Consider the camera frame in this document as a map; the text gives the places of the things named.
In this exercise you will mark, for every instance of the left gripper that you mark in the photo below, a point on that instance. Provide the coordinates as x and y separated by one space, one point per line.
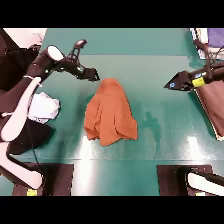
89 74

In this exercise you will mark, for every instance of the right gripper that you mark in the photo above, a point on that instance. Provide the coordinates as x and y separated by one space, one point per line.
185 81

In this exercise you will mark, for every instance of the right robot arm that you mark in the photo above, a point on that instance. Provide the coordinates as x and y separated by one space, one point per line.
213 76

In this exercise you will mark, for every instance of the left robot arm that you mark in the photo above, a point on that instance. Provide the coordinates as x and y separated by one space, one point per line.
20 110

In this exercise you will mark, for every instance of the brown garment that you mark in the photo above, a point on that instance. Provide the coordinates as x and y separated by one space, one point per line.
215 106

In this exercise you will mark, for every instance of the white striped garment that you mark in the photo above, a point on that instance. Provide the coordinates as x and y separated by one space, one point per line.
201 41

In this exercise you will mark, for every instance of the orange garment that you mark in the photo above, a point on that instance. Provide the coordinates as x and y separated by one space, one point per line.
111 113

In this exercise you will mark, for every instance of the purple garment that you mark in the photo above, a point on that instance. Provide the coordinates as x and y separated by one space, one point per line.
216 36

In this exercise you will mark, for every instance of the black garment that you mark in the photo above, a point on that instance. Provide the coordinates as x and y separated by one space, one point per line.
31 136

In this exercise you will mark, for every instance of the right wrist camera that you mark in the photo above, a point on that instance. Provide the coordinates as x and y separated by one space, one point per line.
208 63

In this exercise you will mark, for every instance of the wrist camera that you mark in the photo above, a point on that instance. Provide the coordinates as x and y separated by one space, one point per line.
80 43
208 63

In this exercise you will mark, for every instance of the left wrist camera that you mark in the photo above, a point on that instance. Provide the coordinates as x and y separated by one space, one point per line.
80 43

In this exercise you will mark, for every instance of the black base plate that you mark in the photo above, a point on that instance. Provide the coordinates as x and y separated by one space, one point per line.
58 180
170 180

